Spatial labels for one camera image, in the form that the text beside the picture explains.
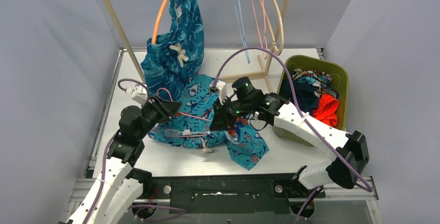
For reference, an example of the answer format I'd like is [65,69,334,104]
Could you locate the light blue shark shorts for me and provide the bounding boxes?
[148,75,269,170]

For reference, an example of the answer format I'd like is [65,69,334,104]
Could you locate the comic print shorts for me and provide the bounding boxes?
[291,69,339,99]

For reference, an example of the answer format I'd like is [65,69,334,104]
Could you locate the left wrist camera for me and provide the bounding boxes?
[125,84,148,105]

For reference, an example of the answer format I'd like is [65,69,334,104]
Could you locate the light blue hanger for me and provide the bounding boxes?
[232,0,247,48]

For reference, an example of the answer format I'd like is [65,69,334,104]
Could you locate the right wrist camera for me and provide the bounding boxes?
[209,80,227,105]

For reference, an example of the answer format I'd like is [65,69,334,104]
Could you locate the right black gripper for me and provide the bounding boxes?
[211,94,252,130]

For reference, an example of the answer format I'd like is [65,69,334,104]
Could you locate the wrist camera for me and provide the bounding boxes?
[125,84,148,105]
[209,80,227,105]

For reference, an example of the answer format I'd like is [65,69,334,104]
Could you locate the navy blue shorts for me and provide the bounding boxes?
[279,80,320,114]

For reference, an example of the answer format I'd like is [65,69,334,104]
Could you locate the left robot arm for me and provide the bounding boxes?
[66,96,182,223]

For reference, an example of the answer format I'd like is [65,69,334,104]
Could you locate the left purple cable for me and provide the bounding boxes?
[80,78,188,224]

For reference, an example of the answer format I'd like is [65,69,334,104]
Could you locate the purple cable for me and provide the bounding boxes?
[210,47,374,224]
[80,78,188,224]

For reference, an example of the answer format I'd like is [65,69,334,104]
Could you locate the orange wooden hanger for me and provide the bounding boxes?
[151,0,169,45]

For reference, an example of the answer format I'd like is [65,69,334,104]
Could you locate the wooden clothes rack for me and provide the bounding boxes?
[91,0,296,93]

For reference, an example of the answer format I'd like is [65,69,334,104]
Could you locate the aluminium frame rail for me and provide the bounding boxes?
[63,49,125,224]

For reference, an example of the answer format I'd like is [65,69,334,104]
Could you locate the pink wire hanger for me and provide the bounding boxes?
[251,0,268,49]

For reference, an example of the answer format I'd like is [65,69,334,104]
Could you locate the light wooden hanger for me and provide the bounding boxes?
[256,0,285,55]

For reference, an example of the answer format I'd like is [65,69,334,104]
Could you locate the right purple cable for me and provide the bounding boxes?
[210,47,374,224]

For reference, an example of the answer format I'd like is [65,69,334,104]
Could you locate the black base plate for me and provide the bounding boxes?
[134,173,312,214]

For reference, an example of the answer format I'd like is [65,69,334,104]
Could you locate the green plastic basket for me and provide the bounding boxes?
[277,55,349,130]

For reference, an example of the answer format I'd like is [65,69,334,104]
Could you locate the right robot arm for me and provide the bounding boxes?
[209,77,372,197]

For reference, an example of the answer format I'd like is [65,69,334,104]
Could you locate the teal shark print shorts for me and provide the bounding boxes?
[141,0,204,99]

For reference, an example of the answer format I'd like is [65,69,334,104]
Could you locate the orange shorts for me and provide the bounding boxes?
[312,94,339,127]

